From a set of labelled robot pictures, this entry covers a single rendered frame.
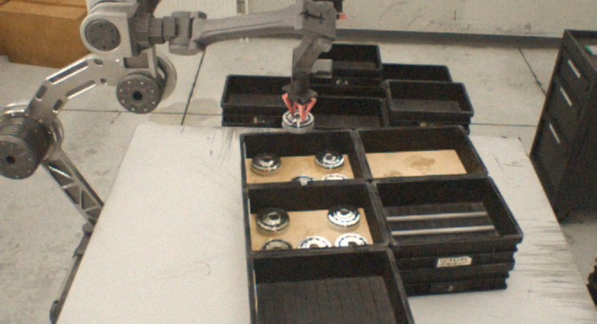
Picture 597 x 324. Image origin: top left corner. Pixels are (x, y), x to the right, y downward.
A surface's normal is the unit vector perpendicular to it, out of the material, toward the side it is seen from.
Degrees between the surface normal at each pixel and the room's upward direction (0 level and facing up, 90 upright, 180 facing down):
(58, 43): 90
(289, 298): 0
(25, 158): 90
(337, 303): 0
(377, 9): 90
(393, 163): 0
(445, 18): 90
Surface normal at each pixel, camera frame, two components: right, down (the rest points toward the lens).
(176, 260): 0.03, -0.81
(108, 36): -0.02, 0.58
